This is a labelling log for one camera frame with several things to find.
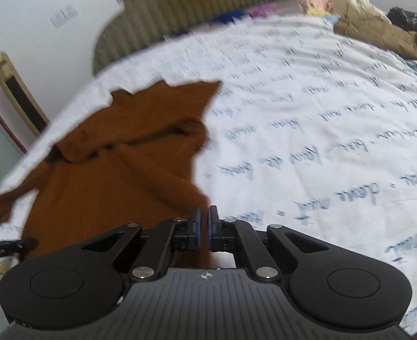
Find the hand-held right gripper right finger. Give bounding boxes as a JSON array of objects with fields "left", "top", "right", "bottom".
[{"left": 208, "top": 205, "right": 331, "bottom": 280}]

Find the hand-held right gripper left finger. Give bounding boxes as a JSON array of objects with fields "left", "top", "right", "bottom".
[{"left": 79, "top": 207, "right": 202, "bottom": 282}]

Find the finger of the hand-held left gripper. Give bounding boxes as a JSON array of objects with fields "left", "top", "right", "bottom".
[{"left": 6, "top": 238, "right": 39, "bottom": 257}]

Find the brown knit garment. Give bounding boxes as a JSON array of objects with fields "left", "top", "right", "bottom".
[{"left": 0, "top": 80, "right": 223, "bottom": 270}]

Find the white script-printed blanket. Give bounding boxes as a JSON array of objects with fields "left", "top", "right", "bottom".
[{"left": 0, "top": 16, "right": 417, "bottom": 333}]

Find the wooden framed board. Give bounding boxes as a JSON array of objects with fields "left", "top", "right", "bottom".
[{"left": 0, "top": 52, "right": 50, "bottom": 137}]

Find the dark blue cloth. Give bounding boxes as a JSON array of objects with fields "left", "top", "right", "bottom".
[{"left": 211, "top": 8, "right": 249, "bottom": 26}]

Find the purple cloth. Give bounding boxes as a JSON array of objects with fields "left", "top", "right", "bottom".
[{"left": 247, "top": 3, "right": 277, "bottom": 18}]

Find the green striped headboard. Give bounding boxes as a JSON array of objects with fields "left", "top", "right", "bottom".
[{"left": 93, "top": 0, "right": 297, "bottom": 75}]

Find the tan cloth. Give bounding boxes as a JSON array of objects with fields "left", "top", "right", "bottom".
[{"left": 334, "top": 0, "right": 417, "bottom": 72}]

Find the dark patterned cloth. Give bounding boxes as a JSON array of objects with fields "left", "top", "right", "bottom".
[{"left": 387, "top": 7, "right": 417, "bottom": 32}]

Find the white wall socket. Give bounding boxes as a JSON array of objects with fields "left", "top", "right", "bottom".
[{"left": 51, "top": 5, "right": 79, "bottom": 27}]

